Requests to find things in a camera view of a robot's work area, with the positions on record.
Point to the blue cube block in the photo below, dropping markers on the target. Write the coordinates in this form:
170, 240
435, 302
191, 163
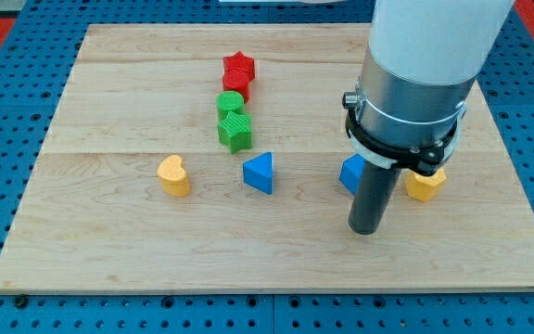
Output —
351, 172

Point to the light wooden board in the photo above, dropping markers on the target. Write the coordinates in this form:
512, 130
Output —
95, 220

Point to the red cylinder block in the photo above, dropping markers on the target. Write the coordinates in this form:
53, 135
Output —
238, 81

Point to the green star block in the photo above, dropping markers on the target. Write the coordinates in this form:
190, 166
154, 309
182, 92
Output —
235, 132

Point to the red star block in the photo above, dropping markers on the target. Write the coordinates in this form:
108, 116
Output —
240, 62

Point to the yellow hexagon block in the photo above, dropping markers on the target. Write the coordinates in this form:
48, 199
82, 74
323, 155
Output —
425, 188

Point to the yellow heart block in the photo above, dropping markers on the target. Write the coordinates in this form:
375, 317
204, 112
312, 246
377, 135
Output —
173, 177

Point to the blue triangle block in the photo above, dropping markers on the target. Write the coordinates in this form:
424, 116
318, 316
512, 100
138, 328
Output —
258, 172

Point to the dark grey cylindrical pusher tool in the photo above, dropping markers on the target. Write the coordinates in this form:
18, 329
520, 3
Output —
371, 198

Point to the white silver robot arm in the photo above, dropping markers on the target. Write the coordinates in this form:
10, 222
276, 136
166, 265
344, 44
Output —
421, 60

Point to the green cylinder block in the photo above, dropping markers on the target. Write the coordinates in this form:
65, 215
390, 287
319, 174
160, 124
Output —
227, 102

